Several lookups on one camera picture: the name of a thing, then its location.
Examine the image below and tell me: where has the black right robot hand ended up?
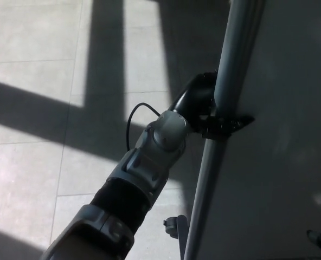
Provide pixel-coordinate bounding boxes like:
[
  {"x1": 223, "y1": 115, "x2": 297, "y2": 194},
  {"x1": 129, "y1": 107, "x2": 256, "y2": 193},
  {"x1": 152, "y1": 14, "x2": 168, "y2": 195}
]
[{"x1": 306, "y1": 229, "x2": 321, "y2": 260}]

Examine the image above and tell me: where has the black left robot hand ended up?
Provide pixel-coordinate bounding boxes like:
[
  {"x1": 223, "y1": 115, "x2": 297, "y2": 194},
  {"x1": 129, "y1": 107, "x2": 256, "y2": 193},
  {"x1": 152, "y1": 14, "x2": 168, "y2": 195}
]
[{"x1": 172, "y1": 70, "x2": 256, "y2": 140}]

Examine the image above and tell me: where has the white whiteboard with grey frame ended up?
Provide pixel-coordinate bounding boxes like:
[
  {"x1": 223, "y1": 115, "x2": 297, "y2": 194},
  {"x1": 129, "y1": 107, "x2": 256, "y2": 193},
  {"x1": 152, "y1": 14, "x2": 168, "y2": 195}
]
[{"x1": 176, "y1": 0, "x2": 321, "y2": 260}]

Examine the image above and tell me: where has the black caster wheel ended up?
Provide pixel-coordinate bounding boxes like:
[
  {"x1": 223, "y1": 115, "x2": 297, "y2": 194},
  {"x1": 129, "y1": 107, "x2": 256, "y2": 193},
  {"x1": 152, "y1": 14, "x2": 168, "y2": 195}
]
[{"x1": 162, "y1": 216, "x2": 179, "y2": 239}]

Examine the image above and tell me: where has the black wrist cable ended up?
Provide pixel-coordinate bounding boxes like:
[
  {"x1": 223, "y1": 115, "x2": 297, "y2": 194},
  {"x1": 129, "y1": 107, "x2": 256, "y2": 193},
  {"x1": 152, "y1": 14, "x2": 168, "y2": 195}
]
[{"x1": 126, "y1": 102, "x2": 163, "y2": 150}]

